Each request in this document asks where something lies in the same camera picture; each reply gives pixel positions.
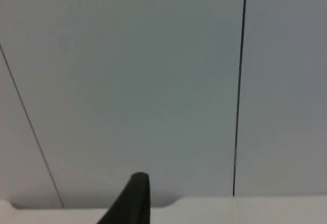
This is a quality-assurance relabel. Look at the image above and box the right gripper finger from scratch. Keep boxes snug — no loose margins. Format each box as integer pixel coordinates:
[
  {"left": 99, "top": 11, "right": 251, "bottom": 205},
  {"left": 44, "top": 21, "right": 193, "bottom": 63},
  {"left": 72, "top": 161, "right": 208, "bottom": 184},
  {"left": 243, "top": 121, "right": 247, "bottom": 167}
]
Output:
[{"left": 96, "top": 172, "right": 151, "bottom": 224}]

